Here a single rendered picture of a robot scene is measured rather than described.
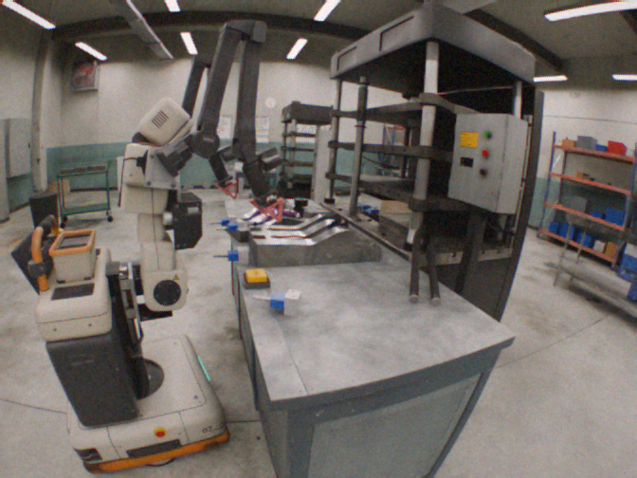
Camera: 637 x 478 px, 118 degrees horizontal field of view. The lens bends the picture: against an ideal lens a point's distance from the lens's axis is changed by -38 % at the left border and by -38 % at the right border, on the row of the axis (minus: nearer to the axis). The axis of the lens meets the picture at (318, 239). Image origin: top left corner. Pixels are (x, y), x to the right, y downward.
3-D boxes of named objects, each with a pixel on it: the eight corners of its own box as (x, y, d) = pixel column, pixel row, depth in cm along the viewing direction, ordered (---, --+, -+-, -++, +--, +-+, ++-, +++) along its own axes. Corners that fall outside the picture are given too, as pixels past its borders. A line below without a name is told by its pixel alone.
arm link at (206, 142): (219, 19, 76) (229, 8, 69) (257, 31, 85) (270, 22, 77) (185, 153, 85) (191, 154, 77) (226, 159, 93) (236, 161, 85)
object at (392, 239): (407, 267, 142) (409, 253, 139) (318, 208, 258) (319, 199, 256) (510, 257, 169) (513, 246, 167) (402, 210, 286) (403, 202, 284)
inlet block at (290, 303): (250, 308, 82) (249, 291, 80) (256, 301, 86) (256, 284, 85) (297, 317, 80) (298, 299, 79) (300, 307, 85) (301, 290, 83)
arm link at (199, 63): (191, 52, 110) (196, 46, 102) (219, 60, 118) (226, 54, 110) (168, 150, 119) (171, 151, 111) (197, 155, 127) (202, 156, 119)
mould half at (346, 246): (256, 267, 109) (257, 231, 105) (248, 245, 133) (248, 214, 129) (379, 261, 126) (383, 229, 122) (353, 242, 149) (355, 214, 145)
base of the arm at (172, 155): (153, 152, 80) (156, 153, 71) (174, 136, 82) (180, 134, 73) (170, 174, 85) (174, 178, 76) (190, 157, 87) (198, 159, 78)
